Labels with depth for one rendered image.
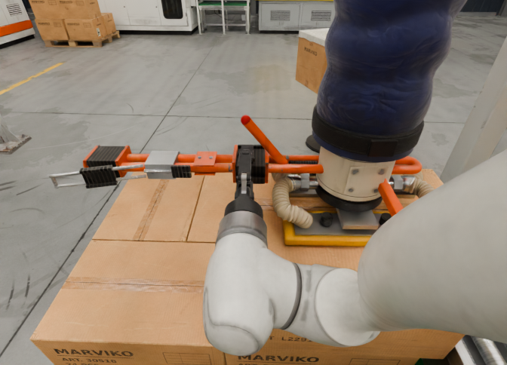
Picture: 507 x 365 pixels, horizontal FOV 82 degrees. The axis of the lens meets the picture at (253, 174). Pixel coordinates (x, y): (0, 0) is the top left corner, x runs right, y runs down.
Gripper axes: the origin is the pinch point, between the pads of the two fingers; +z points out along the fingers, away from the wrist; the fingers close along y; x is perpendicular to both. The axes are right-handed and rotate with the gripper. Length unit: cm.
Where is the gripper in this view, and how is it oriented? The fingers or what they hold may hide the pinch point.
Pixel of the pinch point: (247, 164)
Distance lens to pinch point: 70.6
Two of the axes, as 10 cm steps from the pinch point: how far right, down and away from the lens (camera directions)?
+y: 0.0, 8.0, 5.9
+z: 0.2, -5.9, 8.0
